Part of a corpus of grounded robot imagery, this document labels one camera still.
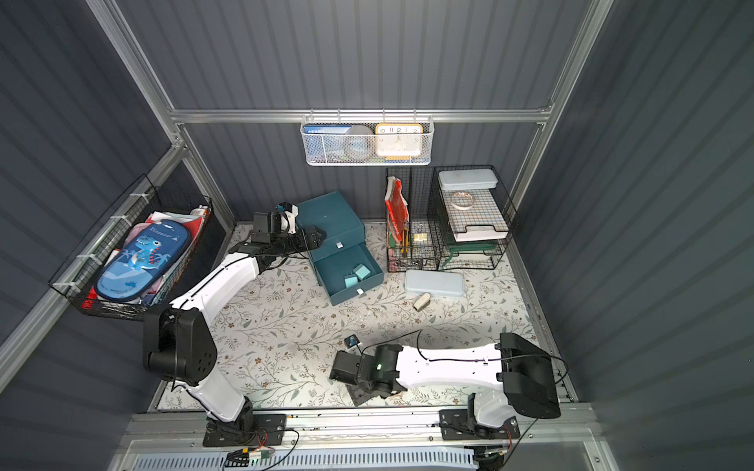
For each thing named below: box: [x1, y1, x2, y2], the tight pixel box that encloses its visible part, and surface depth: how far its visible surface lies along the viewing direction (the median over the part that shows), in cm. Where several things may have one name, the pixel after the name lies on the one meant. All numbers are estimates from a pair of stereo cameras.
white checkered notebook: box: [442, 189, 510, 243], surface depth 96 cm
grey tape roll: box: [343, 124, 375, 161], surface depth 90 cm
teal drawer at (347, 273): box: [309, 242, 385, 307], surface depth 93 cm
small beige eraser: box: [413, 292, 431, 313], surface depth 96 cm
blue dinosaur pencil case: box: [96, 218, 193, 303], surface depth 67 cm
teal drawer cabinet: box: [296, 190, 367, 287], surface depth 93 cm
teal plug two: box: [343, 274, 359, 289], surface depth 93 cm
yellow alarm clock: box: [375, 123, 424, 157], surface depth 90 cm
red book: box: [384, 175, 410, 244], surface depth 110 cm
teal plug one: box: [352, 262, 372, 281], surface depth 96 cm
